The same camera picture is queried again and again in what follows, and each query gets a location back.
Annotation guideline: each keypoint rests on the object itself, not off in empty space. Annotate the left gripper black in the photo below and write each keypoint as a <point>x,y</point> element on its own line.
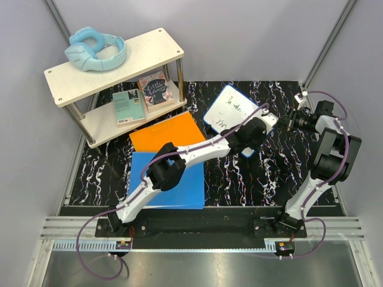
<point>261,137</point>

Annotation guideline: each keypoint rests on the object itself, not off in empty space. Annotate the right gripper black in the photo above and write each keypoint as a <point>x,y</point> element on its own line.
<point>288,121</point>

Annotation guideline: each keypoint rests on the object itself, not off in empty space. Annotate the blue framed whiteboard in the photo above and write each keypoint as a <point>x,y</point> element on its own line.
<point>231,110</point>

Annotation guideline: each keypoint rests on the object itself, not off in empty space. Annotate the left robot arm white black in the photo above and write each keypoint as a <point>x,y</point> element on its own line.
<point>167,167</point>

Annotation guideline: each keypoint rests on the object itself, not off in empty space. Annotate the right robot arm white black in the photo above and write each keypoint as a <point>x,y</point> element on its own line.
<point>331,162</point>

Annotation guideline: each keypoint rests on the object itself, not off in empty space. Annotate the orange folder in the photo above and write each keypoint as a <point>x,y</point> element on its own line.
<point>181,130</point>

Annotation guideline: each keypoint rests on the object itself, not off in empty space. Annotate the blue folder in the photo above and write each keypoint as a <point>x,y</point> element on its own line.
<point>188,194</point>

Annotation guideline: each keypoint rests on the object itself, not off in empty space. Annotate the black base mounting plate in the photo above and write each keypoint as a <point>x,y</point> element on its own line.
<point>146,227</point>

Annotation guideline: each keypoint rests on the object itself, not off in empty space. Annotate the Little Women book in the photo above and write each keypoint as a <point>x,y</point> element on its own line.
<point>156,91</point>

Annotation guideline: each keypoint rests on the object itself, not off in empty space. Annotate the teal paperback book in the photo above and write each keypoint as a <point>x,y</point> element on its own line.
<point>128,107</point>

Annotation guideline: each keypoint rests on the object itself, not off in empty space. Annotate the light blue headphones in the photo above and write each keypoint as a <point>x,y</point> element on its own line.
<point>86,43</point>

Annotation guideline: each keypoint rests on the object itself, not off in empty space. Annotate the white two tier shelf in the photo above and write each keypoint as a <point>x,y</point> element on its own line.
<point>147,52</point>

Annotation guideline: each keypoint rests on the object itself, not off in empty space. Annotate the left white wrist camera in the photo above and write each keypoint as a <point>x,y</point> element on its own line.
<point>270,121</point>

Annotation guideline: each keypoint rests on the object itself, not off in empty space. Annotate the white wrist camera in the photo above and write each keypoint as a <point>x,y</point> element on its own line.
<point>270,121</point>
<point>300,100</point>

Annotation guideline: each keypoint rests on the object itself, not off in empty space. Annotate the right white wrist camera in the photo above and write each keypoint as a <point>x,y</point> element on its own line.
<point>300,100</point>

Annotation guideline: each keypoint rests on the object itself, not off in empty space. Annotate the aluminium rail frame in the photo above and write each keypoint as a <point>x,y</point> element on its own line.
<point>71,234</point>

